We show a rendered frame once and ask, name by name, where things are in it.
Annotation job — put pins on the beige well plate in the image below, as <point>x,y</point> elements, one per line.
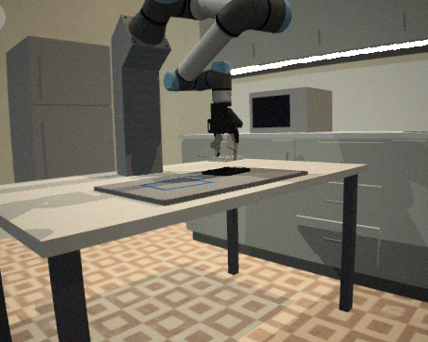
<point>226,158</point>

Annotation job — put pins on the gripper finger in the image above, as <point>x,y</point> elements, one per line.
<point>216,144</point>
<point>233,140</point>

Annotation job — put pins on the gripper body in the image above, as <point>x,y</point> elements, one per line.
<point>220,125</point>

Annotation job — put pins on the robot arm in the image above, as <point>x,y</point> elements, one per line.
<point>233,18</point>

